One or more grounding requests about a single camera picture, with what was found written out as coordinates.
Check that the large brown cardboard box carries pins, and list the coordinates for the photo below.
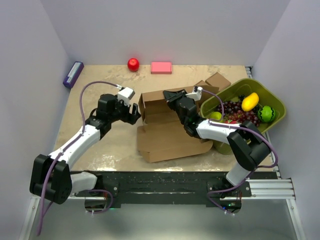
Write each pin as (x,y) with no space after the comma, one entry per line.
(162,136)

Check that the olive green plastic bin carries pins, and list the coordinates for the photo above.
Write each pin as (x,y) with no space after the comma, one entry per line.
(245,86)

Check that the purple flat box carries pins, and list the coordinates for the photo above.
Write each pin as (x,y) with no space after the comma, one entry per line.
(73,74)

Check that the yellow mango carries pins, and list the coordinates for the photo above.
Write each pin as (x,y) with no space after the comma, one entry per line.
(250,102)

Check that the purple grapes bunch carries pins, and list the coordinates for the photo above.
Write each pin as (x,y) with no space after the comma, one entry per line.
(233,112)

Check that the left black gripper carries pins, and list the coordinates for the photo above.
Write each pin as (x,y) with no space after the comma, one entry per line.
(130,118)

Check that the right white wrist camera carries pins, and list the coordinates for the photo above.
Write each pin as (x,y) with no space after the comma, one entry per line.
(196,93)

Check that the green lime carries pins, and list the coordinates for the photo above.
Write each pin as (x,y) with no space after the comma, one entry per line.
(216,116)

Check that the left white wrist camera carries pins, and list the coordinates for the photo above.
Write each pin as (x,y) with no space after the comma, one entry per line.
(125,94)

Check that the small brown box left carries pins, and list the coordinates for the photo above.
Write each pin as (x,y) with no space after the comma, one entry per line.
(201,83)

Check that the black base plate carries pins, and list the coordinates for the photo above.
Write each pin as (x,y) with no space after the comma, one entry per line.
(117,188)

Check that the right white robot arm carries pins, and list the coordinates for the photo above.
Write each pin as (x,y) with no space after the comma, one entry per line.
(248,145)

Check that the small brown box right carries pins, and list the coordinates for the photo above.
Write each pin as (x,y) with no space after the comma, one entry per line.
(219,81)

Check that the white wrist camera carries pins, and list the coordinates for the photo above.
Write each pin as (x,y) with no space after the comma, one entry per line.
(196,93)
(125,94)

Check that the toy watermelon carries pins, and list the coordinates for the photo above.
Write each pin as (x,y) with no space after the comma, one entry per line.
(266,114)

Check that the pink flat box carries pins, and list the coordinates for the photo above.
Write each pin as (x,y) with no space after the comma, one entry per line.
(161,68)

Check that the small brown box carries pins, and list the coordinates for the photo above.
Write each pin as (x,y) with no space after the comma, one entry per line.
(219,81)
(201,83)

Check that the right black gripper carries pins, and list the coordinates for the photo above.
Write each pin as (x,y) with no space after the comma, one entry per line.
(170,96)

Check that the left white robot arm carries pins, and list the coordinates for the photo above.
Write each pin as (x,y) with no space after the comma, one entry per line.
(51,176)

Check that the red apple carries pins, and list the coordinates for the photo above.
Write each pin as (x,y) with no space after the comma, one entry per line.
(133,64)

